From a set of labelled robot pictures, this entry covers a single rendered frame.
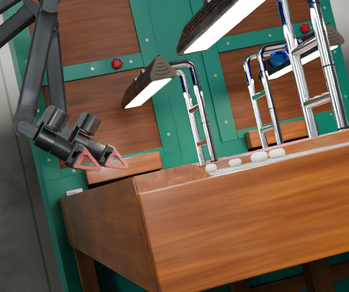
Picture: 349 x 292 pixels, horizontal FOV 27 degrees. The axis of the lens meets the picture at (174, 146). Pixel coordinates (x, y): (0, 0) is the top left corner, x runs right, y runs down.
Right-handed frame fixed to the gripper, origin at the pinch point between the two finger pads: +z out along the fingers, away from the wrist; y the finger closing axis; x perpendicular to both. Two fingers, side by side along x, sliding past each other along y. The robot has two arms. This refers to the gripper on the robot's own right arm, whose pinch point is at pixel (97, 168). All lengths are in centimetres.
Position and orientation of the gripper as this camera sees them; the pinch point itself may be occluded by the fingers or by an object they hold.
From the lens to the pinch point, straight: 214.8
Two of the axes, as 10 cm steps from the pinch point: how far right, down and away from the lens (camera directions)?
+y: -2.1, 0.8, 9.7
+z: 8.6, 4.8, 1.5
